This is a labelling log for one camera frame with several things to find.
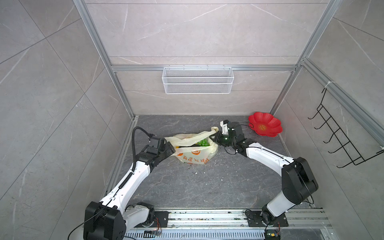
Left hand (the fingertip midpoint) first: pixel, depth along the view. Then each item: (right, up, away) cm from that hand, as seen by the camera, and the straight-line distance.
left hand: (169, 146), depth 83 cm
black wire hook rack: (+82, +1, -20) cm, 85 cm away
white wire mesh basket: (+15, +43, +17) cm, 49 cm away
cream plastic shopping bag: (+14, -6, +3) cm, 16 cm away
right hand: (+23, +6, +3) cm, 24 cm away
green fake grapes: (+21, +1, +14) cm, 25 cm away
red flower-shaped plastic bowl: (+70, +13, +31) cm, 78 cm away
